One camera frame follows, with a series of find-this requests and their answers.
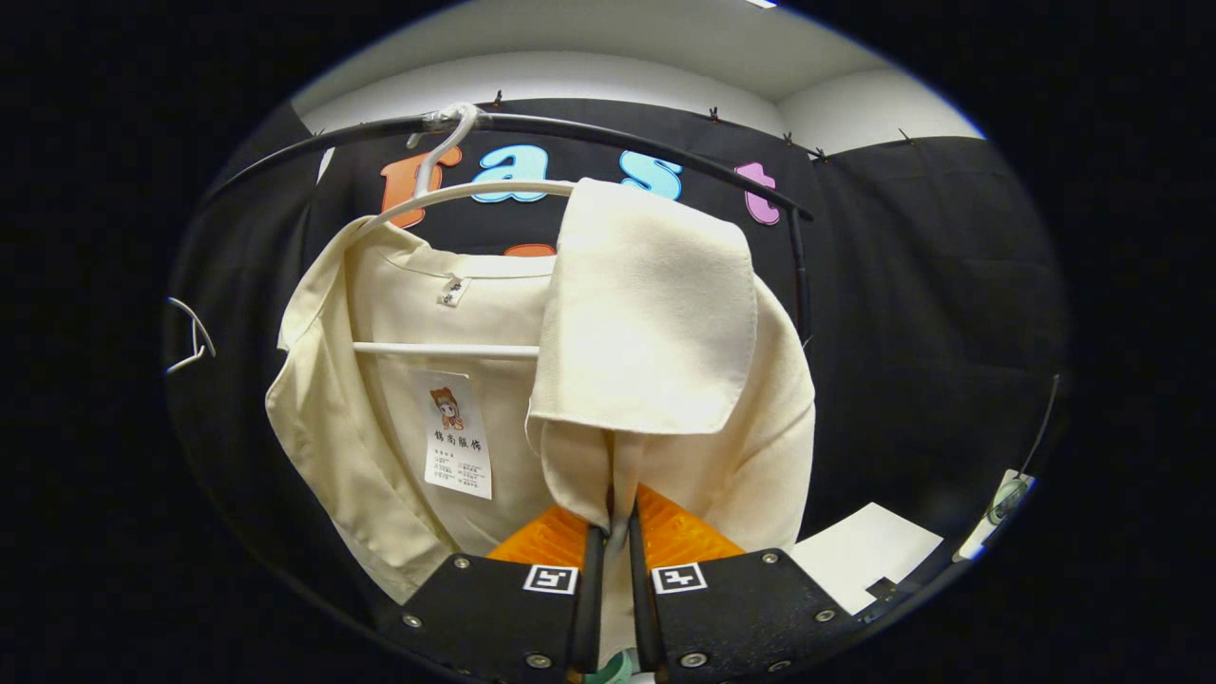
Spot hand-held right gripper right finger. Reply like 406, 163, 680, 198
627, 484, 861, 684

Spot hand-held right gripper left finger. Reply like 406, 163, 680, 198
375, 503, 609, 684

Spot cream collared shirt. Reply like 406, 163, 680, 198
264, 178, 818, 666

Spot black clothes rack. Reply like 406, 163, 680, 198
195, 111, 818, 348

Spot white paper sheet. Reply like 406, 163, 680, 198
790, 502, 944, 617

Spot black backdrop cloth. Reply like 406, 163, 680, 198
161, 95, 1070, 609

